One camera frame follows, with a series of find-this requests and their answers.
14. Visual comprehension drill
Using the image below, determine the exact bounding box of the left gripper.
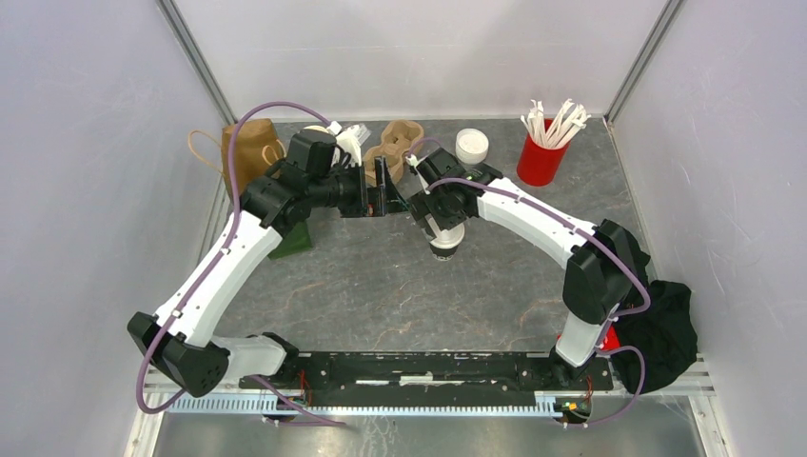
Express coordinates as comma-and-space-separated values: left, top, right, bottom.
309, 156, 411, 219

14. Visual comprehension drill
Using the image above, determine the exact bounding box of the white cup lid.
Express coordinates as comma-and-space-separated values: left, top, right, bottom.
425, 215, 465, 249

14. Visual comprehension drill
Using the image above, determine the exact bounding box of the black paper coffee cup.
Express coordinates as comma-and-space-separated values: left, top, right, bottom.
429, 244, 459, 261

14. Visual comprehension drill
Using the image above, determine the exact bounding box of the brown paper bag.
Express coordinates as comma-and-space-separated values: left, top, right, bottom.
187, 118, 285, 199

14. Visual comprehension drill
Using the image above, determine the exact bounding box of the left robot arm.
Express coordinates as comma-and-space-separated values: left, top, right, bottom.
127, 129, 406, 397

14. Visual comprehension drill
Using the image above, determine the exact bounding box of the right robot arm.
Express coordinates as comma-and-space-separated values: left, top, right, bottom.
405, 149, 650, 388

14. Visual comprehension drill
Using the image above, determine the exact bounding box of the cardboard cup carrier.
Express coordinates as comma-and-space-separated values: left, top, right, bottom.
364, 120, 424, 187

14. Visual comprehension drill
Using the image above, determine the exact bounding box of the stack of white lids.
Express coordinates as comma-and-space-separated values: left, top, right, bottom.
455, 129, 489, 165

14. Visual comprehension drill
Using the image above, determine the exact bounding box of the red straw holder cup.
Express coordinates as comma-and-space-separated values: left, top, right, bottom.
517, 134, 570, 187

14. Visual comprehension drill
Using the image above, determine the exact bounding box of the green box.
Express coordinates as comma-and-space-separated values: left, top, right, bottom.
267, 222, 313, 260

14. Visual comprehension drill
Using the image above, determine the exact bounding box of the stack of paper cups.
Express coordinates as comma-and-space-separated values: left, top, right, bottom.
304, 125, 331, 134

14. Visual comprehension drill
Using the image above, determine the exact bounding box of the red card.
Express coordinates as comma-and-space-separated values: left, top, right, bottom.
596, 326, 621, 352

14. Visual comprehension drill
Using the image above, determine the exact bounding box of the black cloth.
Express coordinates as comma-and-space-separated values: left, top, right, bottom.
613, 233, 698, 394

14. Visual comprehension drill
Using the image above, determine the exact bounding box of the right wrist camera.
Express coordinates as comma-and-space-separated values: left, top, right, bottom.
405, 154, 429, 189

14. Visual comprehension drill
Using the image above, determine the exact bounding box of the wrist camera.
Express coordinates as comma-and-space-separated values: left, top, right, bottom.
325, 122, 371, 167
405, 154, 429, 189

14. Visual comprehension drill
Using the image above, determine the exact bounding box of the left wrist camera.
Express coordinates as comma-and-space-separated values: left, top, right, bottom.
325, 122, 371, 167

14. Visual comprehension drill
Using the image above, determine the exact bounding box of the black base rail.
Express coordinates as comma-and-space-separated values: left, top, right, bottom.
267, 351, 614, 407

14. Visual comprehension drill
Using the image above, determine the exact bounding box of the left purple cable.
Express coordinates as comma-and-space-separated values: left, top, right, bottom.
135, 101, 348, 430

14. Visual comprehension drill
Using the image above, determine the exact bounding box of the purple cable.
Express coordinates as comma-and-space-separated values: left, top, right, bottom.
135, 101, 348, 430
404, 137, 652, 430

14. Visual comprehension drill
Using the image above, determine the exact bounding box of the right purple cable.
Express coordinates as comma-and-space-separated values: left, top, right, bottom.
404, 137, 652, 430

